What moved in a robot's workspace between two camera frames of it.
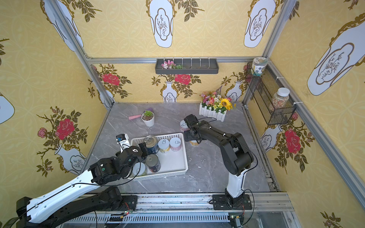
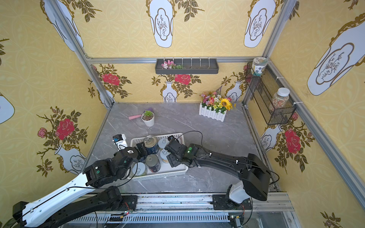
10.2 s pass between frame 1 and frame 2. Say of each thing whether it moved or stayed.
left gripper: stayed
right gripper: moved
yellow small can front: moved
